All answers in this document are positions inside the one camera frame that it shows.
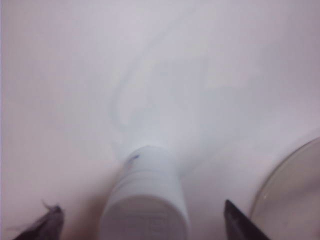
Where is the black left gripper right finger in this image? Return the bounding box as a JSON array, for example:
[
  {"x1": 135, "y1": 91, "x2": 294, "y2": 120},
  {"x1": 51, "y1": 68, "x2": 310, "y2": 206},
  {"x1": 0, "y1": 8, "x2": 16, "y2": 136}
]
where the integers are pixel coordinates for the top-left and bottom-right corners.
[{"x1": 223, "y1": 198, "x2": 271, "y2": 240}]

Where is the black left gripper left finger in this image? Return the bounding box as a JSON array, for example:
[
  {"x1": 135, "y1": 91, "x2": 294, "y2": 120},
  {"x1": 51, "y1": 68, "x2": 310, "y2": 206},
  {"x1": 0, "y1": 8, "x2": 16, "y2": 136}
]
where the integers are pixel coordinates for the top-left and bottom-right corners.
[{"x1": 9, "y1": 199, "x2": 65, "y2": 240}]

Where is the clear round plastic box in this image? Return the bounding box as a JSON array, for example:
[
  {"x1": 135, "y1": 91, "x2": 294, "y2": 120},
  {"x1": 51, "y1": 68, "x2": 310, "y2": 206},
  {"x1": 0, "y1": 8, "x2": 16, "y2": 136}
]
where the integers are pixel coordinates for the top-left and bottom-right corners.
[{"x1": 249, "y1": 136, "x2": 320, "y2": 240}]

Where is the small white medicine bottle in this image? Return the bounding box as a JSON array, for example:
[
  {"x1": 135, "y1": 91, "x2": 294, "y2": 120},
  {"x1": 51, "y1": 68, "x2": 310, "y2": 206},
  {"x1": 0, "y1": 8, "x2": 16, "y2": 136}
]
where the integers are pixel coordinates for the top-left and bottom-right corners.
[{"x1": 99, "y1": 145, "x2": 190, "y2": 240}]

